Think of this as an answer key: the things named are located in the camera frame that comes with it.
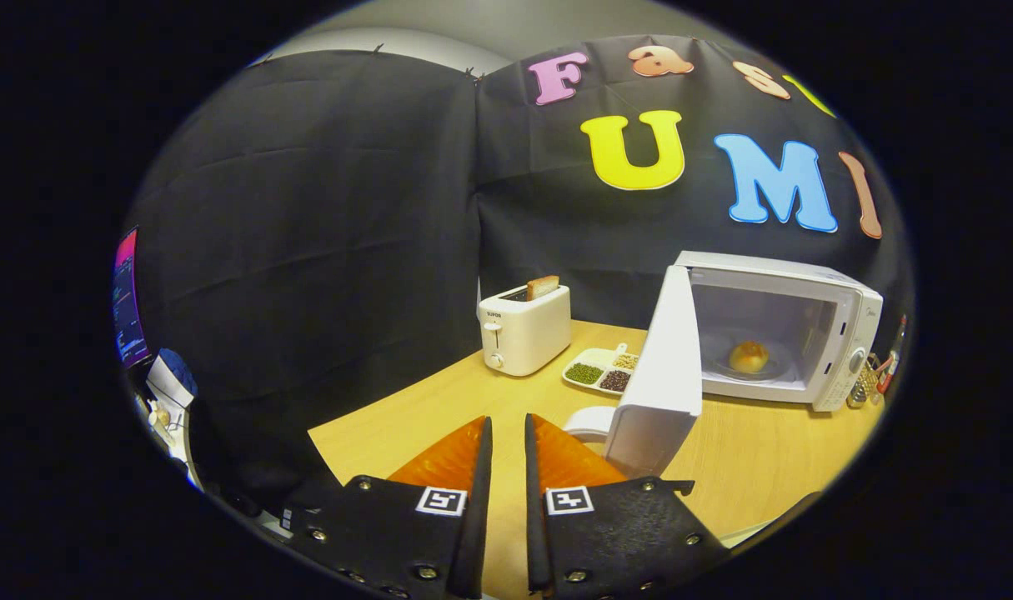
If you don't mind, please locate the glass turntable plate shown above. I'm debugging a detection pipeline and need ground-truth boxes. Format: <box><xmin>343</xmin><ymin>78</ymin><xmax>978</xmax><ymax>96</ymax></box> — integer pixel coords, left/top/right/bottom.
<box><xmin>710</xmin><ymin>343</ymin><xmax>796</xmax><ymax>383</ymax></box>

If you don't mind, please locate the clear plastic water bottle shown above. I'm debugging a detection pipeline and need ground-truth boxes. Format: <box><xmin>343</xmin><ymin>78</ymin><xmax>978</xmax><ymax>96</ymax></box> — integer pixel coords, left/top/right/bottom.
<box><xmin>880</xmin><ymin>315</ymin><xmax>909</xmax><ymax>394</ymax></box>

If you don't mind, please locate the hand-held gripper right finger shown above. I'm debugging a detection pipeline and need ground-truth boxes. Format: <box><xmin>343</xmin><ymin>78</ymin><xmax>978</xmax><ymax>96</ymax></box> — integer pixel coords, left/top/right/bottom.
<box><xmin>524</xmin><ymin>412</ymin><xmax>728</xmax><ymax>600</ymax></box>

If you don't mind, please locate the metal wire basket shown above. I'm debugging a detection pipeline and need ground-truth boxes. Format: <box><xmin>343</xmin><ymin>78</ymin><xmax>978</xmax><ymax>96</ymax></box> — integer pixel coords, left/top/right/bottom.
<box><xmin>846</xmin><ymin>354</ymin><xmax>882</xmax><ymax>409</ymax></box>

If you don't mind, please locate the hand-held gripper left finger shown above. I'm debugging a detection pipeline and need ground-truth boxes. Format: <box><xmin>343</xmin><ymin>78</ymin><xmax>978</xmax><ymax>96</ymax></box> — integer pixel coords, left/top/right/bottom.
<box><xmin>281</xmin><ymin>416</ymin><xmax>494</xmax><ymax>600</ymax></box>

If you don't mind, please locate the white and blue object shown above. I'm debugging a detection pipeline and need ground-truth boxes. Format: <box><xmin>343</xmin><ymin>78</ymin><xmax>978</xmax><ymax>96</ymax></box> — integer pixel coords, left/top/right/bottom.
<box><xmin>146</xmin><ymin>348</ymin><xmax>203</xmax><ymax>489</ymax></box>

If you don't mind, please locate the white toaster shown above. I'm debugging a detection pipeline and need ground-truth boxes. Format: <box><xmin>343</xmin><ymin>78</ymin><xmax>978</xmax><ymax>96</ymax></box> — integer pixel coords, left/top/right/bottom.
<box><xmin>478</xmin><ymin>284</ymin><xmax>572</xmax><ymax>378</ymax></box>

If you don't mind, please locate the white microwave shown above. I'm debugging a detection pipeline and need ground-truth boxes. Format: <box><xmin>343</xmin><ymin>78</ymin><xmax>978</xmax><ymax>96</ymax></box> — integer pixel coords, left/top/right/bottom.
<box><xmin>563</xmin><ymin>251</ymin><xmax>885</xmax><ymax>479</ymax></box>

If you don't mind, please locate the round bread bun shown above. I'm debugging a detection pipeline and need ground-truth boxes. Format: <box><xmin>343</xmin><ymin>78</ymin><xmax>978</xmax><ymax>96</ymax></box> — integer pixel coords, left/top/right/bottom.
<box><xmin>728</xmin><ymin>340</ymin><xmax>770</xmax><ymax>374</ymax></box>

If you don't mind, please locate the white divided bean dish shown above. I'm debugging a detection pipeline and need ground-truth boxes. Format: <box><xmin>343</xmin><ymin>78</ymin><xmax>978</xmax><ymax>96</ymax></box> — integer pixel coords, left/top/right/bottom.
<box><xmin>562</xmin><ymin>343</ymin><xmax>640</xmax><ymax>394</ymax></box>

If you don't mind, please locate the computer monitor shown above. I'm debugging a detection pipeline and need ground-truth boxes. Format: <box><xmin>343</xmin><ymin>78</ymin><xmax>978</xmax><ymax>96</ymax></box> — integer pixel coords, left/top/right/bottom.
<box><xmin>112</xmin><ymin>227</ymin><xmax>151</xmax><ymax>370</ymax></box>

